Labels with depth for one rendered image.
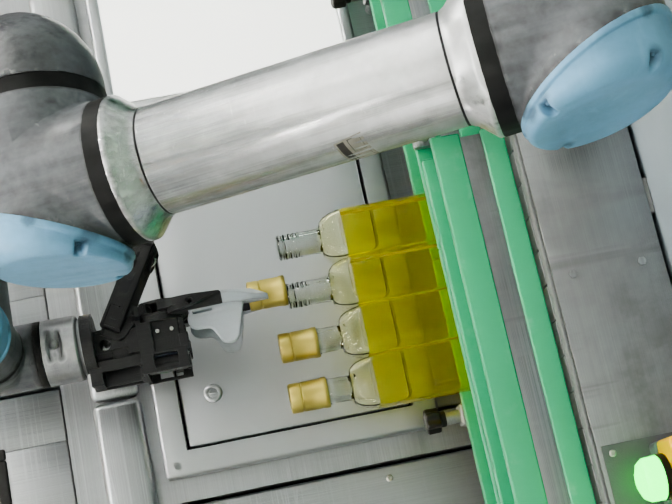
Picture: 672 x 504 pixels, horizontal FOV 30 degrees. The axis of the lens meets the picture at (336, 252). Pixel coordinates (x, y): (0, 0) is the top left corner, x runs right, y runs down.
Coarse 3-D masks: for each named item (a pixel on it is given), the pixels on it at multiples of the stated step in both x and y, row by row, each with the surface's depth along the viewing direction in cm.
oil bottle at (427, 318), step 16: (368, 304) 142; (384, 304) 141; (400, 304) 142; (416, 304) 142; (432, 304) 142; (448, 304) 142; (352, 320) 141; (368, 320) 141; (384, 320) 141; (400, 320) 141; (416, 320) 141; (432, 320) 141; (448, 320) 141; (352, 336) 141; (368, 336) 140; (384, 336) 141; (400, 336) 141; (416, 336) 141; (432, 336) 141; (448, 336) 141; (352, 352) 141; (368, 352) 140; (384, 352) 142
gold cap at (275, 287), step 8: (264, 280) 144; (272, 280) 143; (280, 280) 143; (256, 288) 143; (264, 288) 143; (272, 288) 143; (280, 288) 143; (272, 296) 143; (280, 296) 143; (256, 304) 143; (264, 304) 143; (272, 304) 143; (280, 304) 144; (288, 304) 144
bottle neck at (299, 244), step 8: (296, 232) 146; (304, 232) 145; (312, 232) 145; (280, 240) 144; (288, 240) 144; (296, 240) 144; (304, 240) 144; (312, 240) 145; (280, 248) 144; (288, 248) 144; (296, 248) 144; (304, 248) 145; (312, 248) 145; (280, 256) 144; (288, 256) 145; (296, 256) 145
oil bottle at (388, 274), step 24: (336, 264) 143; (360, 264) 143; (384, 264) 143; (408, 264) 143; (432, 264) 143; (336, 288) 142; (360, 288) 142; (384, 288) 142; (408, 288) 142; (432, 288) 143
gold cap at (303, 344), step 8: (312, 328) 142; (280, 336) 142; (288, 336) 141; (296, 336) 141; (304, 336) 141; (312, 336) 141; (280, 344) 141; (288, 344) 141; (296, 344) 141; (304, 344) 141; (312, 344) 141; (280, 352) 142; (288, 352) 141; (296, 352) 141; (304, 352) 141; (312, 352) 141; (288, 360) 141; (296, 360) 142
